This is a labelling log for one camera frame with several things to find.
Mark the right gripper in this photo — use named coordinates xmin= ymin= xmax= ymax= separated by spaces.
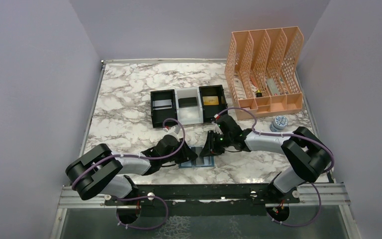
xmin=200 ymin=129 xmax=232 ymax=157

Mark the blue card holder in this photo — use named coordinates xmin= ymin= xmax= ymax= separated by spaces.
xmin=179 ymin=146 xmax=215 ymax=168

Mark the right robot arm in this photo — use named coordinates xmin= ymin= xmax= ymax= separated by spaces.
xmin=200 ymin=115 xmax=334 ymax=203

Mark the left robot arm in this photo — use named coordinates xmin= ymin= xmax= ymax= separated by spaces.
xmin=65 ymin=135 xmax=198 ymax=205

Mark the black card in sleeve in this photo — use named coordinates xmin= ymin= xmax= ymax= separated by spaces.
xmin=193 ymin=147 xmax=212 ymax=167

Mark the black white card tray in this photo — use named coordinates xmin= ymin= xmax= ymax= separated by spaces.
xmin=150 ymin=85 xmax=227 ymax=128

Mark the black credit card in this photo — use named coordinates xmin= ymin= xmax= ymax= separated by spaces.
xmin=178 ymin=97 xmax=198 ymax=108

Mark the gold credit card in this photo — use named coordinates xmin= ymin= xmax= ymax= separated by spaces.
xmin=202 ymin=96 xmax=219 ymax=106

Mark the white magnetic stripe card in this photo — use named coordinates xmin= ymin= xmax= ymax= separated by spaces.
xmin=152 ymin=99 xmax=173 ymax=110

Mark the white labelled box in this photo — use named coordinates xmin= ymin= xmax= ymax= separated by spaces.
xmin=233 ymin=75 xmax=247 ymax=100

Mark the yellow tipped marker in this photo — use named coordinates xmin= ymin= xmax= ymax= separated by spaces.
xmin=255 ymin=90 xmax=263 ymax=98

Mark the orange file organizer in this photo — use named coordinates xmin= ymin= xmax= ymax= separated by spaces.
xmin=225 ymin=26 xmax=304 ymax=120

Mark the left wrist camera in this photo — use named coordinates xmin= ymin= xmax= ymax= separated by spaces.
xmin=164 ymin=125 xmax=182 ymax=140

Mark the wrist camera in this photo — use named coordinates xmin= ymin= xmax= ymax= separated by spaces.
xmin=212 ymin=114 xmax=223 ymax=134
xmin=164 ymin=125 xmax=182 ymax=140

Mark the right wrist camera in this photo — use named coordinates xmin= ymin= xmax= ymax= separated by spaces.
xmin=212 ymin=114 xmax=223 ymax=134

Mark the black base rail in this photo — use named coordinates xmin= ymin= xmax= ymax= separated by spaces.
xmin=104 ymin=183 xmax=300 ymax=217

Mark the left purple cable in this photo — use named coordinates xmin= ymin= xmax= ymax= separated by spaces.
xmin=72 ymin=118 xmax=187 ymax=231

